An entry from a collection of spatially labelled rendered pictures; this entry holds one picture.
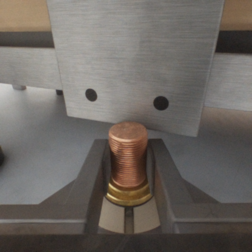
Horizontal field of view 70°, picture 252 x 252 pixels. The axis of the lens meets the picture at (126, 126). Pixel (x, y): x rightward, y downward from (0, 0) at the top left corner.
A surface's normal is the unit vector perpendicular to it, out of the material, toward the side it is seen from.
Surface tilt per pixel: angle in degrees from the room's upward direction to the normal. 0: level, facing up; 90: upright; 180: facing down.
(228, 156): 180
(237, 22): 90
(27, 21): 90
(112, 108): 90
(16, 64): 90
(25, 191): 180
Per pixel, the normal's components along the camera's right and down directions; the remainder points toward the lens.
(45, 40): -0.34, 0.46
